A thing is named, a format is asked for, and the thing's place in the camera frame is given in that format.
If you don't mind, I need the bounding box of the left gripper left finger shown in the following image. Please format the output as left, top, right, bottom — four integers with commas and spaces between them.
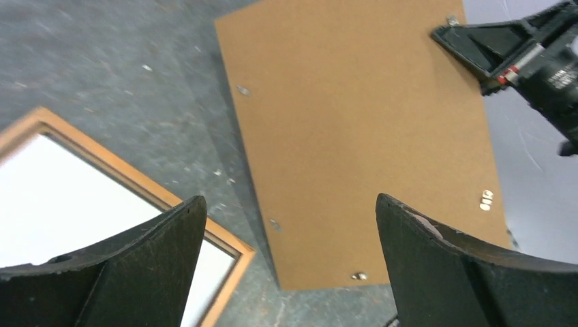
1, 196, 207, 326

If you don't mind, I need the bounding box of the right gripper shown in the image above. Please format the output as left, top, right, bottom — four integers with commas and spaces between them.
431, 1, 577, 157

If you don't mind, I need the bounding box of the brown cardboard backing board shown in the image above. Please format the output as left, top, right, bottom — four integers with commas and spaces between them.
215, 0, 511, 290

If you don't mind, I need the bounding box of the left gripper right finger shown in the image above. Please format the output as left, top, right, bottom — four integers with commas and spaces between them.
376, 193, 577, 326

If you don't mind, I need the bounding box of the landscape photo print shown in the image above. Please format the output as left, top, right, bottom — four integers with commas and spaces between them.
0, 133, 238, 327

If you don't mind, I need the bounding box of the wooden picture frame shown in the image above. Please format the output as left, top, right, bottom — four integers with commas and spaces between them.
1, 107, 256, 327

